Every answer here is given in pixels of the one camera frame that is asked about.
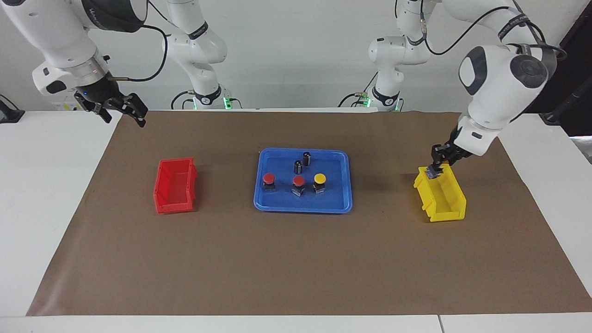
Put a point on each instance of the red plastic bin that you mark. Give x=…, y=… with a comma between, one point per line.
x=173, y=208

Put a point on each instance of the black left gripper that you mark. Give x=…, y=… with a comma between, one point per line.
x=457, y=149

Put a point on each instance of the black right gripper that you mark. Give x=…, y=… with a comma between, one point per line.
x=101, y=95

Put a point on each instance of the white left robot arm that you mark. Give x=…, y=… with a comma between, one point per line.
x=490, y=92

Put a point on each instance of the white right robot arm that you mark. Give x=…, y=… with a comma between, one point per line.
x=51, y=27

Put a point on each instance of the yellow plastic bin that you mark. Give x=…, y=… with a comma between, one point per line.
x=444, y=215

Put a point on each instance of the black side panel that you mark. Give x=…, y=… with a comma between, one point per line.
x=578, y=46

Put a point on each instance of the blue plastic tray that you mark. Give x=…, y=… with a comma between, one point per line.
x=333, y=199

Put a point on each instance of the red push button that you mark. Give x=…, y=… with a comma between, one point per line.
x=269, y=177
x=298, y=180

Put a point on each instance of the small black cylinder knob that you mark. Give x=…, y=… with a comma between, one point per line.
x=298, y=167
x=306, y=159

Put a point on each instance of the black table clamp mount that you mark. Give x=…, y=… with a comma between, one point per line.
x=10, y=113

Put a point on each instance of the brown paper mat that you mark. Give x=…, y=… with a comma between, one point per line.
x=296, y=259

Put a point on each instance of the yellow wall label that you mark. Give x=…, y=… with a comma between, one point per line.
x=67, y=107

